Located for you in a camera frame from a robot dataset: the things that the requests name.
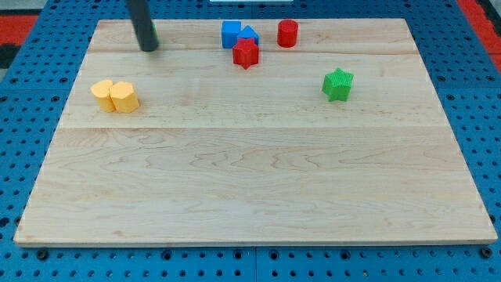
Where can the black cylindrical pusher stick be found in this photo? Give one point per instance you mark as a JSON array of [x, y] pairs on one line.
[[141, 19]]

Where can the green circle block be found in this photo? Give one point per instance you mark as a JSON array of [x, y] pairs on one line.
[[154, 30]]

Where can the red star block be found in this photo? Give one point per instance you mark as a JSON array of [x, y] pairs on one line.
[[245, 52]]

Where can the green star block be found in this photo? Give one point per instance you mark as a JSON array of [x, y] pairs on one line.
[[337, 85]]

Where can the blue cube block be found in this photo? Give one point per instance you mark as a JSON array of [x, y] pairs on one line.
[[229, 33]]

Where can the blue triangle block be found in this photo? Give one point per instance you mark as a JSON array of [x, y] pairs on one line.
[[248, 32]]

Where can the red cylinder block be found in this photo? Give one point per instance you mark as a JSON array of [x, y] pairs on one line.
[[287, 33]]

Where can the light wooden board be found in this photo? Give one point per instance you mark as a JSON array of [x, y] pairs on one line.
[[217, 155]]

